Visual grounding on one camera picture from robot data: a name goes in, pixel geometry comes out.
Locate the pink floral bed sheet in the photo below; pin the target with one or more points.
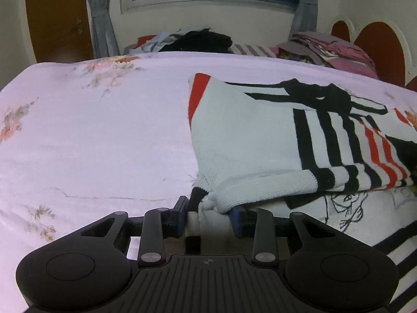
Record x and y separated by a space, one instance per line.
97 137

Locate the light blue cloth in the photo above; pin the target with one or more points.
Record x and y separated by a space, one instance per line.
153 46

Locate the pile of pink grey clothes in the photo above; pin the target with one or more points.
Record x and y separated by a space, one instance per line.
329 50

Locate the grey blue curtain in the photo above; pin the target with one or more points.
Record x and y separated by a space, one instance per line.
306 6
99 16

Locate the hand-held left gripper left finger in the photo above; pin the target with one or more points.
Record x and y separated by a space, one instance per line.
182 222

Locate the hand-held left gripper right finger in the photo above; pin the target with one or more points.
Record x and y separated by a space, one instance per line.
235 222

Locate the red cloth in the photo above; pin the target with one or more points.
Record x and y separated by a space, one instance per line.
143 40

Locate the brown wooden door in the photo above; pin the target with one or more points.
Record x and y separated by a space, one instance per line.
55 16

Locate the grey striped cloth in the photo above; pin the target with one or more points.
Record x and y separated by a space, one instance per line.
252 50

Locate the black clothes heap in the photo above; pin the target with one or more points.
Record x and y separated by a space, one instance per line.
202 40

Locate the red black white striped sweater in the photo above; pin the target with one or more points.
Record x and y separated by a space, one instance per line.
247 130

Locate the red and white headboard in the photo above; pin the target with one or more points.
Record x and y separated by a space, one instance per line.
381 42

